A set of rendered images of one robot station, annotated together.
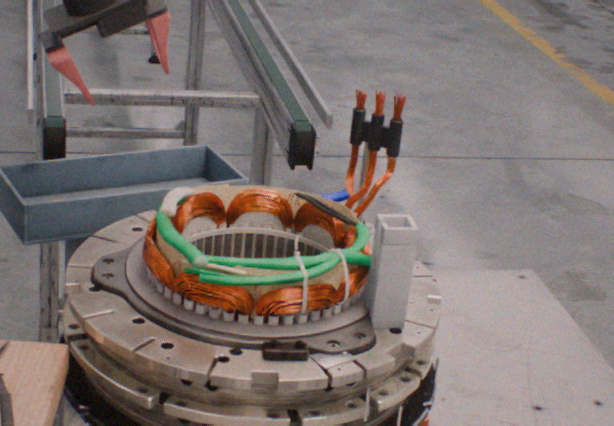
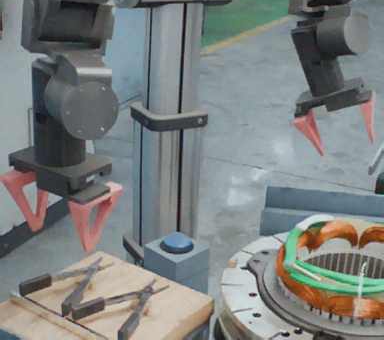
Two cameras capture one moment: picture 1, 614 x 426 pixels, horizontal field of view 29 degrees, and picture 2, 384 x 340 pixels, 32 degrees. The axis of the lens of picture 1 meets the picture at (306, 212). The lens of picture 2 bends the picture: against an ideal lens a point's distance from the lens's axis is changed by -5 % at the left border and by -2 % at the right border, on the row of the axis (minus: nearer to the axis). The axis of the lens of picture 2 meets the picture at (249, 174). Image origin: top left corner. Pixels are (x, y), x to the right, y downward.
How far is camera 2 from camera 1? 0.35 m
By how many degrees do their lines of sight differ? 30
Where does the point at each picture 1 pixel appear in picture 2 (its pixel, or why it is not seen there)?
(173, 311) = (275, 294)
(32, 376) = (177, 310)
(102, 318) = (231, 287)
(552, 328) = not seen: outside the picture
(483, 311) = not seen: outside the picture
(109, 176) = (337, 205)
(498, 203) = not seen: outside the picture
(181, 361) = (256, 327)
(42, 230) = (271, 229)
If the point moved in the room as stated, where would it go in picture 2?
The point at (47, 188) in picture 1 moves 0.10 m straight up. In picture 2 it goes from (296, 205) to (302, 150)
